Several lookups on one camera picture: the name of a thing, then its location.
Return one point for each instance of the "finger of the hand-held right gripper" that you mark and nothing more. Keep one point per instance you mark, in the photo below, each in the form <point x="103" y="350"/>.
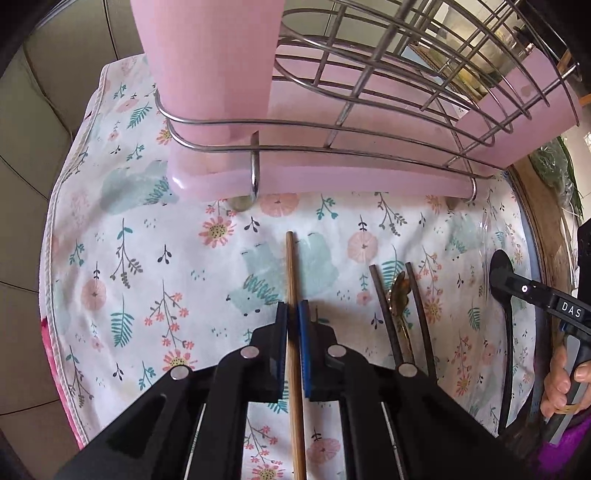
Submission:
<point x="524" y="289"/>

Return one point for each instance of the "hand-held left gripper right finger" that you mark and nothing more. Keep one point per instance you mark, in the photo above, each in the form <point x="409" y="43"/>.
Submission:
<point x="304" y="353"/>

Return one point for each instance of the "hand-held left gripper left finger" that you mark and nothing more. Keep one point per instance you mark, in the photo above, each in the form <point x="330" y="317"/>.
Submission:
<point x="279" y="353"/>

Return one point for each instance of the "black spoon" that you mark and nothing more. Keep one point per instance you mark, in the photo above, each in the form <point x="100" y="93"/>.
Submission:
<point x="501" y="261"/>

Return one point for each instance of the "clear plastic spoon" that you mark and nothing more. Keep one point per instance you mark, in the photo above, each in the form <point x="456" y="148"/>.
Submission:
<point x="484" y="230"/>

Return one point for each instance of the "light wooden chopstick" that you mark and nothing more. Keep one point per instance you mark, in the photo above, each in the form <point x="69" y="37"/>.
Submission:
<point x="291" y="267"/>

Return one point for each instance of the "gold flower spoon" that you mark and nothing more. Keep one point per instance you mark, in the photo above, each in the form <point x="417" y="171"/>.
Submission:
<point x="399" y="290"/>

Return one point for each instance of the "person's right hand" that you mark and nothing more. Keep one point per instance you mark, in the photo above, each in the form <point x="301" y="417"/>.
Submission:
<point x="556" y="383"/>

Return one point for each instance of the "cardboard sheet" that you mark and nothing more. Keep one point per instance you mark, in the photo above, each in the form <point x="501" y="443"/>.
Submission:
<point x="542" y="226"/>

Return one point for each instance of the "purple clothing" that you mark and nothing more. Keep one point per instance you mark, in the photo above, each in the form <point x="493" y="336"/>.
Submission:
<point x="570" y="445"/>

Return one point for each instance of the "plastic bag of greens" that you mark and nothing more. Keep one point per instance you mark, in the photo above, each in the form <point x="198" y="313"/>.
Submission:
<point x="554" y="168"/>

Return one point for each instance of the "floral tablecloth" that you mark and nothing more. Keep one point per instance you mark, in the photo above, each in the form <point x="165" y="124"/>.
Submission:
<point x="161" y="258"/>

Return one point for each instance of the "pink dotted cloth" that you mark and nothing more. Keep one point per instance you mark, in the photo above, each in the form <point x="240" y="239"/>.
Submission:
<point x="51" y="341"/>

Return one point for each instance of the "grey kitchen counter cabinets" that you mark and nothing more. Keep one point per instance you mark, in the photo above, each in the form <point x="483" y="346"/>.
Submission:
<point x="69" y="69"/>

